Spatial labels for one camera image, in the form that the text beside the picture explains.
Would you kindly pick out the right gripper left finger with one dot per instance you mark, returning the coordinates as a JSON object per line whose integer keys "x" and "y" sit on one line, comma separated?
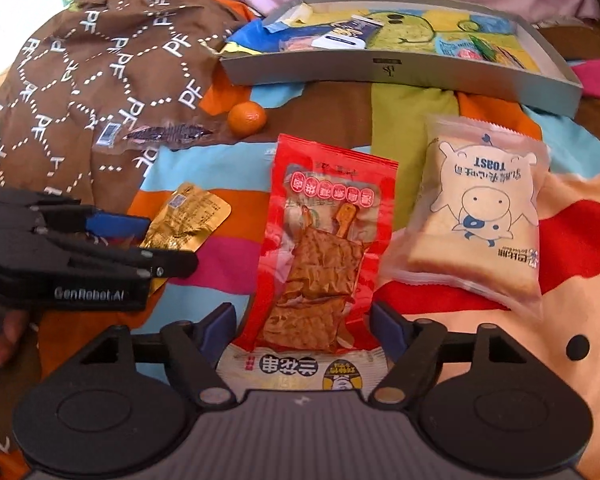
{"x": 193, "y": 351}

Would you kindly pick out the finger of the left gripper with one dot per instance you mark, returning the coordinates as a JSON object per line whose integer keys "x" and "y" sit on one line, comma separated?
{"x": 28, "y": 210}
{"x": 48, "y": 253}

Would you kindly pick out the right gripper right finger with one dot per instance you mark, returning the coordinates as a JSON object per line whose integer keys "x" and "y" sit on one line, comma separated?
{"x": 414, "y": 348}

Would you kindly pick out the clear packet dark dried fruit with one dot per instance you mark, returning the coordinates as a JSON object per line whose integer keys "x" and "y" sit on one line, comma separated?
{"x": 116, "y": 138}

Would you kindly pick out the red tofu skewer snack packet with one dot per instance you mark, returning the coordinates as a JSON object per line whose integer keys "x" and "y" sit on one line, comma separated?
{"x": 329, "y": 221}

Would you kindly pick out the toast bread packet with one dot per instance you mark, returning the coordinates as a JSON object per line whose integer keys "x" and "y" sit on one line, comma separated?
{"x": 475, "y": 222}

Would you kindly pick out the gold foil snack packet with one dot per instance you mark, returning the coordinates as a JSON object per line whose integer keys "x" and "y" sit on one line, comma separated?
{"x": 185, "y": 221}

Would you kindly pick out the orange mandarin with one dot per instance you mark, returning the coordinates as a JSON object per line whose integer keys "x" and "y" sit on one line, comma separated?
{"x": 246, "y": 119}

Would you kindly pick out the blue white snack packet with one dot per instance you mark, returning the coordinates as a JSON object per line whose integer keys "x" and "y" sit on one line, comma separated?
{"x": 353, "y": 34}

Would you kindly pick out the person left hand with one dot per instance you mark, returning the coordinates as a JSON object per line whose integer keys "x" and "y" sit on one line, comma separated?
{"x": 13, "y": 325}

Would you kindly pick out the brown PF patterned cloth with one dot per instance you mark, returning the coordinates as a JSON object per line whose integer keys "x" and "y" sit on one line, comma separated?
{"x": 124, "y": 63}

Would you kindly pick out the colourful striped blanket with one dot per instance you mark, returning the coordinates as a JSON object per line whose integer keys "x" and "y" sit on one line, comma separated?
{"x": 517, "y": 397}

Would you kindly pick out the green snack packet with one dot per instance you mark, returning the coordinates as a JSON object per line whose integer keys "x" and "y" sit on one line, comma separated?
{"x": 488, "y": 52}

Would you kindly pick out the light blue pink snack packet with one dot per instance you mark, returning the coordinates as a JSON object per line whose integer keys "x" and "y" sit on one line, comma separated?
{"x": 457, "y": 47}

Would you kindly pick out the black pink snack packet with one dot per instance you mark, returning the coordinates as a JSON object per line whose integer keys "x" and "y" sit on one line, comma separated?
{"x": 503, "y": 57}

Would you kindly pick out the grey cardboard tray box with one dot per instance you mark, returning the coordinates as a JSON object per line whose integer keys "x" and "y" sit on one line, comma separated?
{"x": 553, "y": 88}

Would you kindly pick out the colourful bird drawing paper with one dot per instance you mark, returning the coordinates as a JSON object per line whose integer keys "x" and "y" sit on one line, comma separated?
{"x": 405, "y": 30}

